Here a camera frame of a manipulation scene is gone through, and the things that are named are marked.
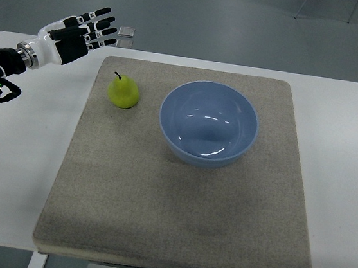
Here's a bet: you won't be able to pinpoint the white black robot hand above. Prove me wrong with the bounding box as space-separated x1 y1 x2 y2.
16 7 118 69

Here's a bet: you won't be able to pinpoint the green pear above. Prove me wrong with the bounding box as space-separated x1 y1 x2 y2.
107 71 140 109

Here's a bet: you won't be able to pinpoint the blue bowl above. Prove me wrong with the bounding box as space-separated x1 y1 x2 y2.
159 80 260 168

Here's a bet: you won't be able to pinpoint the small metal floor box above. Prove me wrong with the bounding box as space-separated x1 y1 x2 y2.
117 26 135 38

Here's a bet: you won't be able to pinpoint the grey felt mat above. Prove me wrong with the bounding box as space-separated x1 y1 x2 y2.
33 57 312 268

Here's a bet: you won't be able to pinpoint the chair legs in background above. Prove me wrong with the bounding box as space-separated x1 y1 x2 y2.
293 0 358 24

